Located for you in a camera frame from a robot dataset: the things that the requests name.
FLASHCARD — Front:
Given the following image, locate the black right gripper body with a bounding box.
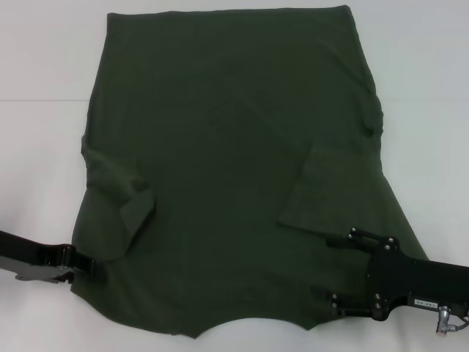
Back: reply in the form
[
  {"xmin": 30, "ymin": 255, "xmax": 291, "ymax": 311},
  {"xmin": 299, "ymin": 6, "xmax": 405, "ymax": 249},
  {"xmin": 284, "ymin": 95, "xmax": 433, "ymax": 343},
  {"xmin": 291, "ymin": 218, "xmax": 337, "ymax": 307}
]
[{"xmin": 364, "ymin": 248, "xmax": 469, "ymax": 324}]

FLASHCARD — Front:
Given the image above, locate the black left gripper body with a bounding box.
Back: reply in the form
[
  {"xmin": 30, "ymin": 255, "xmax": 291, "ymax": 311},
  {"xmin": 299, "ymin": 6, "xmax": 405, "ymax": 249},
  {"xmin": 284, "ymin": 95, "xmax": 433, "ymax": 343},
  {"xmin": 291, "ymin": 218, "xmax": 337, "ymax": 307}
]
[{"xmin": 0, "ymin": 229, "xmax": 75, "ymax": 286}]

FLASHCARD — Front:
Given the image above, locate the dark green t-shirt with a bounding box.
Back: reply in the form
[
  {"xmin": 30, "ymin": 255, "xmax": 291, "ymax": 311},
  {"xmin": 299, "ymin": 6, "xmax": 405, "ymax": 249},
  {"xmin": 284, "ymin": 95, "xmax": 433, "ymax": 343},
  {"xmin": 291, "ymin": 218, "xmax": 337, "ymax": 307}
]
[{"xmin": 69, "ymin": 5, "xmax": 429, "ymax": 337}]

